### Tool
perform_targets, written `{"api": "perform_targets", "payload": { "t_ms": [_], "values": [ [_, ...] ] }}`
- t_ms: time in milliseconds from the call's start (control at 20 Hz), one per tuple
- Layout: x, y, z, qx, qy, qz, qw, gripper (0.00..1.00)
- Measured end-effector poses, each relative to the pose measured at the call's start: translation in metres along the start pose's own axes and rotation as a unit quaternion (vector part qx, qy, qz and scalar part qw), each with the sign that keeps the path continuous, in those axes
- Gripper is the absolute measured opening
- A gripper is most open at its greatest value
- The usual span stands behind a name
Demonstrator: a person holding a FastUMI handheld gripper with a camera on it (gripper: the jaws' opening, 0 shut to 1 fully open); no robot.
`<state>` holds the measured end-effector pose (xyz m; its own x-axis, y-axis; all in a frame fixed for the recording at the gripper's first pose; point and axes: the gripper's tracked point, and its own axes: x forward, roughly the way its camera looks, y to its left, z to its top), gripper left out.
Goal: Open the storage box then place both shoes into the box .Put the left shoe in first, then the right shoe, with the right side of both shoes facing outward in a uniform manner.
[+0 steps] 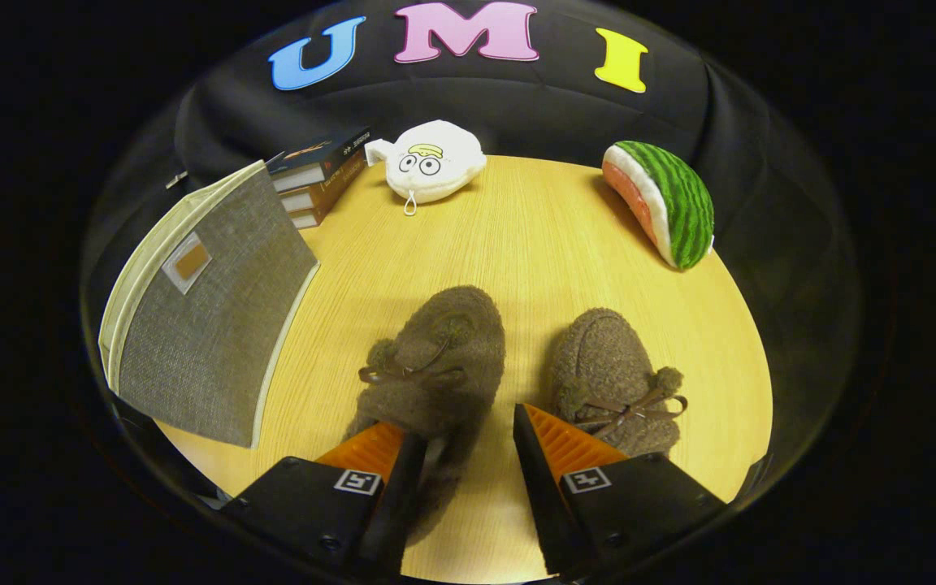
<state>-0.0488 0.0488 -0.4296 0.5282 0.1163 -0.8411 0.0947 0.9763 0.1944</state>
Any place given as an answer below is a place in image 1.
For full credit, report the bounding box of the white plush toy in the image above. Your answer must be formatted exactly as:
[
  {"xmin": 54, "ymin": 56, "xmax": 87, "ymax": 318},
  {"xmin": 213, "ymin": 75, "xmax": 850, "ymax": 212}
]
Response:
[{"xmin": 365, "ymin": 120, "xmax": 488, "ymax": 216}]

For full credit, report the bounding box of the watermelon slice plush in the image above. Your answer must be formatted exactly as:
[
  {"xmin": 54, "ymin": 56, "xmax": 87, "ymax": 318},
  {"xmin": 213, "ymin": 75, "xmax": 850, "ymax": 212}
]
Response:
[{"xmin": 602, "ymin": 140, "xmax": 715, "ymax": 271}]

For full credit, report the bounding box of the brown fuzzy shoe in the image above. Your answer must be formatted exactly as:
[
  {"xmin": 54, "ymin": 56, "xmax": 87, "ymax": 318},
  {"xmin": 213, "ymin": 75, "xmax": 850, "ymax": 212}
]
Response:
[
  {"xmin": 551, "ymin": 307, "xmax": 688, "ymax": 457},
  {"xmin": 344, "ymin": 284, "xmax": 507, "ymax": 545}
]

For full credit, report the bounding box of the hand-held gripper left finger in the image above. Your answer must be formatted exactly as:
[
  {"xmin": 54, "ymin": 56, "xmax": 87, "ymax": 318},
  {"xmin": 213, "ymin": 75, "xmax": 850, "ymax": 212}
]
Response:
[{"xmin": 220, "ymin": 421, "xmax": 428, "ymax": 582}]

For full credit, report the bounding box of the grey fabric storage box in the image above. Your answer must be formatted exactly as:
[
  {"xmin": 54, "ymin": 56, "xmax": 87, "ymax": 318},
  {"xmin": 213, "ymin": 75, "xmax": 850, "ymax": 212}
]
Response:
[{"xmin": 98, "ymin": 160, "xmax": 321, "ymax": 449}]

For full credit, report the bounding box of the white-bordered book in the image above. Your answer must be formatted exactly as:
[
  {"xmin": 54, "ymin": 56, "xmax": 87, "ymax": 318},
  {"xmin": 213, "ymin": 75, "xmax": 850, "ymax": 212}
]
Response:
[{"xmin": 266, "ymin": 126, "xmax": 371, "ymax": 193}]

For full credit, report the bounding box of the brown book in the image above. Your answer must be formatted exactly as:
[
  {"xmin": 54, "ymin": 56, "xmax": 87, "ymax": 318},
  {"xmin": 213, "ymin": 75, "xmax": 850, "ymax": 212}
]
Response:
[{"xmin": 289, "ymin": 191, "xmax": 347, "ymax": 230}]

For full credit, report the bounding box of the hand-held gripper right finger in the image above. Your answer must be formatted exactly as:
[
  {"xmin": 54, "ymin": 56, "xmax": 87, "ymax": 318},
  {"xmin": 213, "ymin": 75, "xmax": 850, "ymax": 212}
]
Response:
[{"xmin": 513, "ymin": 402, "xmax": 729, "ymax": 582}]

